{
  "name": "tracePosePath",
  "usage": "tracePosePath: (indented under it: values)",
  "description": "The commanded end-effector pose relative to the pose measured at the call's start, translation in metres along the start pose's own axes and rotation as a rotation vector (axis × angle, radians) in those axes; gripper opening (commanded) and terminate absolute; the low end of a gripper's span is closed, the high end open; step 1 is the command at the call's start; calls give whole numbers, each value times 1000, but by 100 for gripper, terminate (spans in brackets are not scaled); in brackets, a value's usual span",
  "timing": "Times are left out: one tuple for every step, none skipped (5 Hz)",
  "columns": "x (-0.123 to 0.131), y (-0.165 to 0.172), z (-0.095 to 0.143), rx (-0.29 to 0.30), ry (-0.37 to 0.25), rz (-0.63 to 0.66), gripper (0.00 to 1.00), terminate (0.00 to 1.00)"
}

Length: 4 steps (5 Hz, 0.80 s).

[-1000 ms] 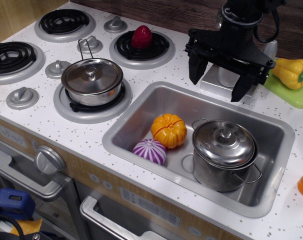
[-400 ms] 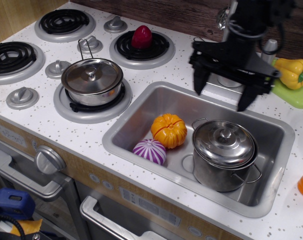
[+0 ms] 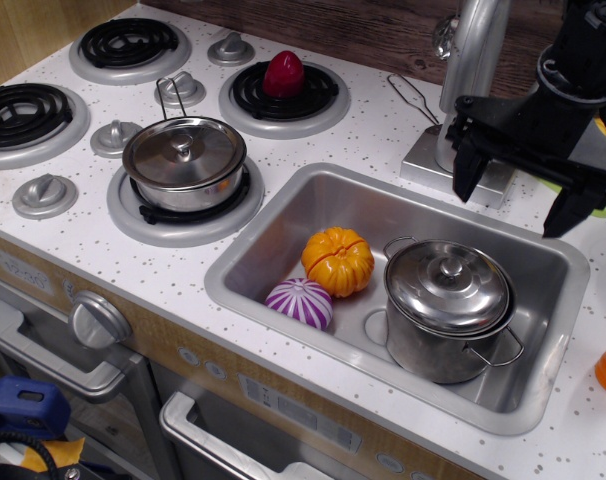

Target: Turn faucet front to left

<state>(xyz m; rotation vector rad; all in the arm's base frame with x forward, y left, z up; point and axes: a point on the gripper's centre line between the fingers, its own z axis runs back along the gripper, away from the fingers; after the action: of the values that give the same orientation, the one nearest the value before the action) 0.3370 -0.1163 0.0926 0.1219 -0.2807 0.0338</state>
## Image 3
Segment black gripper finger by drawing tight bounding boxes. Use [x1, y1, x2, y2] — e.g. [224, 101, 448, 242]
[453, 135, 491, 202]
[543, 188, 597, 238]

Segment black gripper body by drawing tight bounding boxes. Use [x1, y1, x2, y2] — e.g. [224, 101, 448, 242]
[448, 44, 606, 209]

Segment silver toy faucet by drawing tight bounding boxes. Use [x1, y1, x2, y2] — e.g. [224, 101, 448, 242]
[400, 1, 512, 194]

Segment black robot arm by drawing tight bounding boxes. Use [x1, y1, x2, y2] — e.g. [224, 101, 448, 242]
[446, 1, 606, 238]

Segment green cutting board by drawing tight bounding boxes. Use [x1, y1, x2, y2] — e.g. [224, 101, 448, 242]
[536, 177, 606, 218]

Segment tall pot steel lid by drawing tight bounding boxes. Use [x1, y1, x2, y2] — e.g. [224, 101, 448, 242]
[383, 236, 512, 336]

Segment silver sink basin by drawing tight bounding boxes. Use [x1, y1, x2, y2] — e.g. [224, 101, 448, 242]
[205, 163, 590, 435]

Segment back right burner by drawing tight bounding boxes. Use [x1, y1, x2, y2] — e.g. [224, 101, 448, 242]
[218, 61, 350, 140]

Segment orange toy pumpkin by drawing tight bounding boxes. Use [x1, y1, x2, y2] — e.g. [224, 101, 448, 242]
[301, 226, 375, 298]

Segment red toy egg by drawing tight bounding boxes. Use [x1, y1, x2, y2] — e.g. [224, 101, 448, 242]
[262, 50, 305, 99]

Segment purple white toy onion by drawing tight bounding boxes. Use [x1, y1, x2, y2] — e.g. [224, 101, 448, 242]
[264, 278, 334, 331]

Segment grey stove knob top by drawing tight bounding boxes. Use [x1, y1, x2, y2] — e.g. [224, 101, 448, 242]
[207, 32, 255, 67]

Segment grey stove knob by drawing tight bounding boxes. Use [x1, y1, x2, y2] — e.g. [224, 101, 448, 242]
[154, 71, 206, 109]
[207, 32, 255, 67]
[90, 120, 142, 159]
[12, 174, 78, 220]

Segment grey stove knob middle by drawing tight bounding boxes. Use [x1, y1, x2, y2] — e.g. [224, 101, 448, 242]
[154, 71, 206, 109]

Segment small steel saucepan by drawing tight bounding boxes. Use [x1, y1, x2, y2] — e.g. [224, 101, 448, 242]
[122, 77, 248, 213]

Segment saucepan steel lid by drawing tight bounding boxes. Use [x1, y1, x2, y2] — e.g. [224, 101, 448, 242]
[122, 117, 247, 191]

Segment front burner under saucepan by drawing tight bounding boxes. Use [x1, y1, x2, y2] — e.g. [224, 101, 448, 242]
[107, 159, 264, 248]

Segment grey stove knob left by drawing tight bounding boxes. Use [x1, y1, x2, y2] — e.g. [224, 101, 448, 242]
[90, 120, 142, 159]

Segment back left burner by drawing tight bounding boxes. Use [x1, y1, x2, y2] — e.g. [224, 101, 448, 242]
[69, 18, 191, 86]

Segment large grey oven dial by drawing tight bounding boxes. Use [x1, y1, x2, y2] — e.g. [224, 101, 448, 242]
[68, 290, 132, 350]

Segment grey stove knob front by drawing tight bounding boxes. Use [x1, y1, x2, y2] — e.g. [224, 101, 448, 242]
[12, 174, 78, 220]

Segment yellow tape piece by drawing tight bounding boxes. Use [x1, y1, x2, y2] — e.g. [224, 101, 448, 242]
[20, 437, 85, 473]

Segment blue clamp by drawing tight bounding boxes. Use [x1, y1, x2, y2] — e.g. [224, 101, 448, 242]
[0, 376, 71, 440]

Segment wire utensil handle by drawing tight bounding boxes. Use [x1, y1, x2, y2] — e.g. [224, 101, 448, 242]
[387, 73, 440, 126]

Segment right oven door handle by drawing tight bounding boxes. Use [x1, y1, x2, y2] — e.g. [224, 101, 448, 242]
[159, 392, 329, 480]

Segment oven door handle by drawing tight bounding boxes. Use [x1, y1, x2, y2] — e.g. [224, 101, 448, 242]
[0, 281, 151, 404]
[159, 392, 329, 480]

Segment left oven door handle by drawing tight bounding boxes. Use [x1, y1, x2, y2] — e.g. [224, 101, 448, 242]
[0, 281, 151, 404]

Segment black cable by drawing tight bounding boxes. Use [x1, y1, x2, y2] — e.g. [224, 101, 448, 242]
[0, 419, 62, 480]

